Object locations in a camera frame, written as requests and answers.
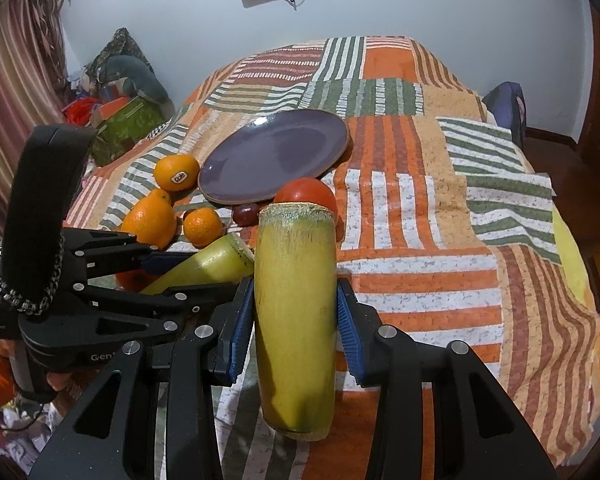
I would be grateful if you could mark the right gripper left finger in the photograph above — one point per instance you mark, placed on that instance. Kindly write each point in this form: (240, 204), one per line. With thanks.
(110, 433)

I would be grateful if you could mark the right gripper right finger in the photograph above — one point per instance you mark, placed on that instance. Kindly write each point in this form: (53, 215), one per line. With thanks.
(441, 400)

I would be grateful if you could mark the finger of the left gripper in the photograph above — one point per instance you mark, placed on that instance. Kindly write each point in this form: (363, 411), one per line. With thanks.
(96, 253)
(99, 320)

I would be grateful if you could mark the red tomato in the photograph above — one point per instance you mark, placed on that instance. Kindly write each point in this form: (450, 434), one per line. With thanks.
(135, 280)
(307, 190)

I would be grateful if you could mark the large navel orange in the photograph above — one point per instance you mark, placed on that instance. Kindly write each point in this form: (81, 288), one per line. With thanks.
(152, 220)

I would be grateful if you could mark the small mandarin orange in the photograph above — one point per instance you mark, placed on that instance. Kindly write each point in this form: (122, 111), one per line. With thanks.
(202, 226)

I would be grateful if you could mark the large orange with sticker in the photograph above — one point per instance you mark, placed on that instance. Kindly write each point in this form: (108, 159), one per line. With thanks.
(176, 173)

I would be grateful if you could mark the dark red grape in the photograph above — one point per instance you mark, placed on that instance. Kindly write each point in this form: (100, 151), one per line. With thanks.
(246, 215)

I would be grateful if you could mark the green storage box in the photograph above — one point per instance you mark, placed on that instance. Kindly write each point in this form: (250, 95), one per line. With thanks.
(120, 132)

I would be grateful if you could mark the striped curtain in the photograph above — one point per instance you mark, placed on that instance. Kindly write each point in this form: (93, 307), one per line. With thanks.
(33, 86)

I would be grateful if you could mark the patchwork striped bedspread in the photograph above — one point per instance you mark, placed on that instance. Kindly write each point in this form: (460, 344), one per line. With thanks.
(447, 230)

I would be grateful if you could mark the purple ceramic plate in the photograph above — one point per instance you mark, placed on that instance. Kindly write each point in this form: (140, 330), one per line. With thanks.
(256, 161)

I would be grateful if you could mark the dark blue bag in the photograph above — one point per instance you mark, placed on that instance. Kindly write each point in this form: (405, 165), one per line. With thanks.
(506, 103)

